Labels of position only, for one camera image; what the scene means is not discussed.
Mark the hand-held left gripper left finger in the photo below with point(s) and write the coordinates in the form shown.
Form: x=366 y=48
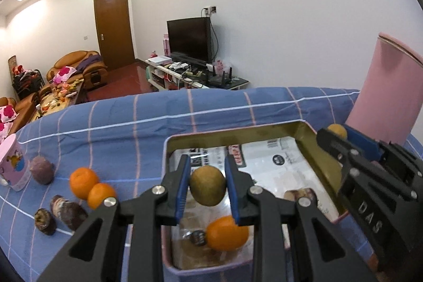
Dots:
x=183 y=191

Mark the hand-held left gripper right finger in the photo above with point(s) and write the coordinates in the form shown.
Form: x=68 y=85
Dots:
x=233 y=191

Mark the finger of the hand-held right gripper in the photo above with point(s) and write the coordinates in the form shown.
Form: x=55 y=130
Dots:
x=363 y=140
x=333 y=143

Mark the small yellow round fruit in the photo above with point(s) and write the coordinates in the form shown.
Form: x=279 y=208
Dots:
x=337 y=130

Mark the brown-green kiwi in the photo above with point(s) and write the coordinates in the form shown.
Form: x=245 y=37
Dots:
x=208 y=186

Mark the metal tin box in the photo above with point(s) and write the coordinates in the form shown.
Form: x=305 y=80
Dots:
x=307 y=140

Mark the orange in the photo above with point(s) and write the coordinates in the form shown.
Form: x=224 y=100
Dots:
x=224 y=234
x=102 y=197
x=82 y=181

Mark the purple passion fruit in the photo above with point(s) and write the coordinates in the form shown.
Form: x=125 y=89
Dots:
x=41 y=171

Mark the blue checked bedsheet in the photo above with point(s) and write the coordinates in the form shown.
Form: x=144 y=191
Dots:
x=231 y=110

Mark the black side table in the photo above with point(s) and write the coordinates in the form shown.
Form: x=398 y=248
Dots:
x=236 y=83

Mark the black router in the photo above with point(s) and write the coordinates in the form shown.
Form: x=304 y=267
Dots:
x=219 y=78

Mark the white television stand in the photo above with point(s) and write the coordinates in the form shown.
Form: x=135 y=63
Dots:
x=162 y=74

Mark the pink patterned plastic bag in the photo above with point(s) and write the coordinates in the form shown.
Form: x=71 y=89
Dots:
x=222 y=65

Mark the white set-top box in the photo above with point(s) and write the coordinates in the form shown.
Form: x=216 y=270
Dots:
x=160 y=60

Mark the pink gift bag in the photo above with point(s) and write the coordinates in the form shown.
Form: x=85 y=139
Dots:
x=166 y=44

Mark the brown leather armchair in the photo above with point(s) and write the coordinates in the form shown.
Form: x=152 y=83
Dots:
x=91 y=70

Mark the cluttered coffee table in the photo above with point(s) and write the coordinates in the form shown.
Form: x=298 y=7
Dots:
x=62 y=97

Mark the black television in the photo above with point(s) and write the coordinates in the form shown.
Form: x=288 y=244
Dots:
x=188 y=37

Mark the purple cloth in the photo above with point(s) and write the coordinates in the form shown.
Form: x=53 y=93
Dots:
x=89 y=62

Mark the pink floral pillow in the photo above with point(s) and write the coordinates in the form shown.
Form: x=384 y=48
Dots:
x=64 y=74

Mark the pink cartoon cup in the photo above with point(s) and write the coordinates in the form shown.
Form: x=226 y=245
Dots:
x=13 y=166

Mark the brown wooden door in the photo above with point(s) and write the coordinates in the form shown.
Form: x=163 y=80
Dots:
x=114 y=31

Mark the brown leather sofa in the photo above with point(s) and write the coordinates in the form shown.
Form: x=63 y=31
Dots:
x=24 y=105

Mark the black rack with clothes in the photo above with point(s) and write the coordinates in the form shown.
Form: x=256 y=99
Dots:
x=26 y=80

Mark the pink floral cushion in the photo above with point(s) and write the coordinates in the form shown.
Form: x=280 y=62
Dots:
x=7 y=113

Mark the wall power outlet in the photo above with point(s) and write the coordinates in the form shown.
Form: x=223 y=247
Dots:
x=210 y=9

